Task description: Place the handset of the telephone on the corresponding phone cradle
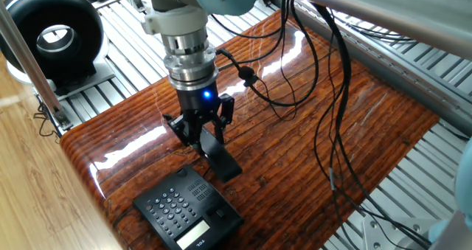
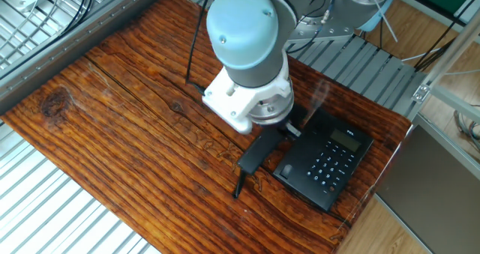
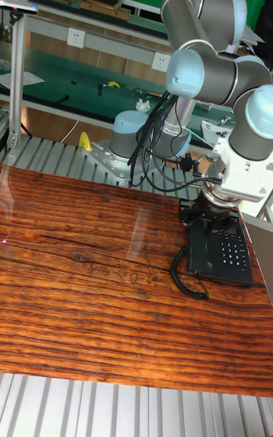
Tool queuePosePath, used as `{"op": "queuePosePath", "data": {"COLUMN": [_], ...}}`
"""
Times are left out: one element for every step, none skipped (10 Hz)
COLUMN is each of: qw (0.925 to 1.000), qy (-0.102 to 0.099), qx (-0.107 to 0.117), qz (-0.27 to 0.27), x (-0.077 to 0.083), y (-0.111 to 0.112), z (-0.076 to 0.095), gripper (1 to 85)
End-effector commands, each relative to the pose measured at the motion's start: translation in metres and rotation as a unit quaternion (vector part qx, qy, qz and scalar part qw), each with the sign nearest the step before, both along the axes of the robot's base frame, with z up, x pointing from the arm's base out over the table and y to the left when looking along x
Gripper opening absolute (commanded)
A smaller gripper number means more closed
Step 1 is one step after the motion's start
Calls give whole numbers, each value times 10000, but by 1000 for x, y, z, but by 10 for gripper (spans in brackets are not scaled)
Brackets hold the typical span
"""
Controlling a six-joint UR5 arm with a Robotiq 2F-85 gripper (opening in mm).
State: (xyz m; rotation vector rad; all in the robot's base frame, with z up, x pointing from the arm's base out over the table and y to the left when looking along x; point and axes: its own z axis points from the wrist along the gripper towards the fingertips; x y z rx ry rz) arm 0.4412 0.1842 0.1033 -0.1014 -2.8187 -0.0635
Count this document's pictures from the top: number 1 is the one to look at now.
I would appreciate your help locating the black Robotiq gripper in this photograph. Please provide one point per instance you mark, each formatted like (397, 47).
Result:
(199, 104)

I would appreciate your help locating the black telephone handset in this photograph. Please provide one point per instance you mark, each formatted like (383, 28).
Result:
(221, 158)

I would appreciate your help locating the black desk telephone base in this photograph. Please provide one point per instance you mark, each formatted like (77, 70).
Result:
(177, 213)

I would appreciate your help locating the wood grain table mat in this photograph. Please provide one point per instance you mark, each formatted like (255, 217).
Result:
(295, 150)

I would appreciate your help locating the aluminium frame post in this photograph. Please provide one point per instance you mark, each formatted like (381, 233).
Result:
(34, 73)

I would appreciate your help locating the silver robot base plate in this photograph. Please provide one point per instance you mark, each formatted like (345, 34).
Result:
(387, 231)

